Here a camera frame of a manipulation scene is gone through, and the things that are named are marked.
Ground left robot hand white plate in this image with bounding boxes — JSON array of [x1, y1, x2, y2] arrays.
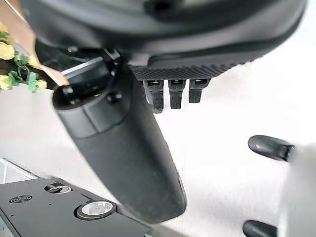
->
[[242, 134, 316, 237]]

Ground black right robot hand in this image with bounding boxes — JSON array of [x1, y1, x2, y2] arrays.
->
[[21, 0, 310, 225]]

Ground black robot body plate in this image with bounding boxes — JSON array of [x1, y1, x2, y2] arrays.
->
[[0, 176, 152, 237]]

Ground clear plastic panel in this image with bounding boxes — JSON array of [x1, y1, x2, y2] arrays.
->
[[0, 158, 40, 184]]

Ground yellow artificial flowers green leaves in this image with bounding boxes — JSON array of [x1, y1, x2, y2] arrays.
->
[[0, 23, 48, 94]]

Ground brown wooden board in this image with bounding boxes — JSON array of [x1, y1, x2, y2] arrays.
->
[[0, 0, 69, 87]]

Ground black cabinet with silver rail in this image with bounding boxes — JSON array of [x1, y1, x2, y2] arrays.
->
[[35, 39, 111, 91]]

